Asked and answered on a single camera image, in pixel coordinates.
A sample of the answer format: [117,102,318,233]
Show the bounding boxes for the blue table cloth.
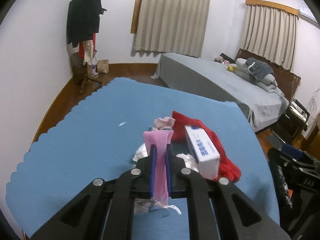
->
[5,78,280,236]

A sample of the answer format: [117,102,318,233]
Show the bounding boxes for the left beige curtain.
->
[133,0,210,57]

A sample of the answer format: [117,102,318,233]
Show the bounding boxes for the pink plush toy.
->
[214,56,230,64]

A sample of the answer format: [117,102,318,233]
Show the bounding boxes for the yellow plush toy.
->
[226,65,238,73]

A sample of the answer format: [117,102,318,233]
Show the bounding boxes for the black hanging jacket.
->
[66,0,107,48]

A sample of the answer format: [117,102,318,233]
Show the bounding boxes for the dark floor mat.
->
[267,133,285,149]

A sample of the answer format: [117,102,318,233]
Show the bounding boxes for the hanging white cables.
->
[307,87,320,113]

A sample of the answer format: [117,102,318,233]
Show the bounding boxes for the wicker laundry basket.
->
[71,52,83,68]

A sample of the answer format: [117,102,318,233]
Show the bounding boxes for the red hanging garment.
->
[79,33,97,59]

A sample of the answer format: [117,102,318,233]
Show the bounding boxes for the wooden coat rack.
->
[74,0,104,95]

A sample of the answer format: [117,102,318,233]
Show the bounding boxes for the pink baby socks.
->
[151,116,176,131]

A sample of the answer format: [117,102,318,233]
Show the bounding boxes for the red glove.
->
[172,111,227,163]
[214,155,241,183]

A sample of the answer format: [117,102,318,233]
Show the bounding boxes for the beige curtain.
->
[133,0,210,57]
[240,5,298,70]

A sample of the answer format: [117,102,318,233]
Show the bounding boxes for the bed with grey sheet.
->
[151,53,289,132]

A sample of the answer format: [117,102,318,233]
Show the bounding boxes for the wooden headboard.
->
[235,48,302,100]

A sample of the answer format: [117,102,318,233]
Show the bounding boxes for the pink face mask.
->
[143,130,182,215]

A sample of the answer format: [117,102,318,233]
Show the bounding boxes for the white blue paper box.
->
[185,126,220,180]

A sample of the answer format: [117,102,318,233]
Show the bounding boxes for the beige hanging garment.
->
[83,40,95,65]

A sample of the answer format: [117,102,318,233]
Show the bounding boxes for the black lined trash bin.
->
[268,157,293,212]

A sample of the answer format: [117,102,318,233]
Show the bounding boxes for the right beige curtain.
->
[240,5,298,70]

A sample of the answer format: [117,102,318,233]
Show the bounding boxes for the black metal chair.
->
[271,98,310,145]

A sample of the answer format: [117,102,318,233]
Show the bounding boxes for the grey folded blankets pile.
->
[235,57,278,93]

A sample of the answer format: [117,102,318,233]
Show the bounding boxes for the brown paper bag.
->
[97,60,109,74]

